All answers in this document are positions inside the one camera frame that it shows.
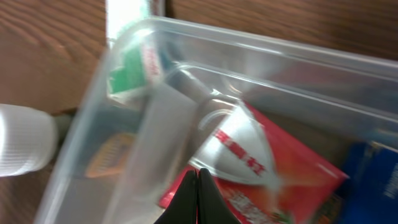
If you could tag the red medicine box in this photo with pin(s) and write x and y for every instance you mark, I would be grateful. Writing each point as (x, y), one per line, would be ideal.
(263, 173)

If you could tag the white green medicine box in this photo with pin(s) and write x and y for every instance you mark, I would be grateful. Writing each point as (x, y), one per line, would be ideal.
(138, 67)

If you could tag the blue medicine box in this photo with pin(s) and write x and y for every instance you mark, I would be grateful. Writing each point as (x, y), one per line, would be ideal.
(370, 194)

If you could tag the dark bottle white cap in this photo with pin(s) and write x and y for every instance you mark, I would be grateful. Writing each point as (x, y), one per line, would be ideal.
(29, 138)

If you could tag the clear plastic container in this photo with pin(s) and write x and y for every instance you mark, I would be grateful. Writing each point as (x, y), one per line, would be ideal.
(117, 162)

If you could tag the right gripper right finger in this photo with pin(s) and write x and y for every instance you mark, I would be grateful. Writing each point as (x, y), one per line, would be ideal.
(212, 209)

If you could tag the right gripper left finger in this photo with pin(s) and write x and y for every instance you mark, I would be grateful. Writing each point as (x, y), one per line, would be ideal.
(183, 207)

